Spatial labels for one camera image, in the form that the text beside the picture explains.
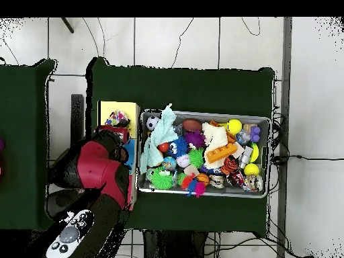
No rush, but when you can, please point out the mint green cloth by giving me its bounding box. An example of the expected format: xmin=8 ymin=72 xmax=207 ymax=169
xmin=139 ymin=103 xmax=179 ymax=173

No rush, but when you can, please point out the green puffer ball with eyes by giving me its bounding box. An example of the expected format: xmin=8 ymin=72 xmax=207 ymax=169
xmin=146 ymin=166 xmax=174 ymax=191

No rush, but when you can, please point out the multicolour spiky caterpillar toy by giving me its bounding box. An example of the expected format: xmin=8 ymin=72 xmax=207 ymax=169
xmin=177 ymin=171 xmax=208 ymax=198

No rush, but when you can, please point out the wooden box with three holes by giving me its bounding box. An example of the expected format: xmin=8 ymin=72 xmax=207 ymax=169
xmin=95 ymin=100 xmax=141 ymax=211

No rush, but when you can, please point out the shallow mesh bin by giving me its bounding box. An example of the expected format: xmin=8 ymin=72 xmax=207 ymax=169
xmin=135 ymin=108 xmax=272 ymax=199

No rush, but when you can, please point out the small soccer ball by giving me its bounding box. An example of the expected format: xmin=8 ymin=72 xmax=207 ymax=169
xmin=145 ymin=116 xmax=161 ymax=132

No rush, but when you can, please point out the black stand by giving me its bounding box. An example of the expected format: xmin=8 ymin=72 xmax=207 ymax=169
xmin=70 ymin=93 xmax=85 ymax=147

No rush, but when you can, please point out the brown toy football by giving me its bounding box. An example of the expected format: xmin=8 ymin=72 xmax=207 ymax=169
xmin=181 ymin=118 xmax=203 ymax=132

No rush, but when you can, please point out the purple spiky toy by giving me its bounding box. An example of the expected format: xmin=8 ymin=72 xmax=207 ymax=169
xmin=184 ymin=130 xmax=206 ymax=148

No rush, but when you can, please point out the green spiky caterpillar toy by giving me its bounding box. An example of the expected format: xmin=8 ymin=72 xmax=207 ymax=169
xmin=187 ymin=148 xmax=205 ymax=169

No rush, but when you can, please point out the cream yellow cloth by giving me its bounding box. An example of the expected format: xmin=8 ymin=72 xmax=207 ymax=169
xmin=201 ymin=122 xmax=229 ymax=170

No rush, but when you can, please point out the dark green side tablecloth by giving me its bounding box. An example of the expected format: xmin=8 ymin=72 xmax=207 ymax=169
xmin=0 ymin=58 xmax=62 ymax=232

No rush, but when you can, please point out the orange toy brick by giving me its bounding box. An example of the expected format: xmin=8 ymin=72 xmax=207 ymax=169
xmin=205 ymin=142 xmax=239 ymax=164

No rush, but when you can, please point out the yellow tennis ball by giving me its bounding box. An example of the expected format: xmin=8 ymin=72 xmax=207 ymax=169
xmin=226 ymin=118 xmax=243 ymax=135

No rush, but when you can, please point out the smooth yellow ball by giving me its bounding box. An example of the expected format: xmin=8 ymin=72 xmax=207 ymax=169
xmin=243 ymin=163 xmax=261 ymax=177

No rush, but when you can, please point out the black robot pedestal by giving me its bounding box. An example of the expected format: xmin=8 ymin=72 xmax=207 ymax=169
xmin=142 ymin=230 xmax=208 ymax=258

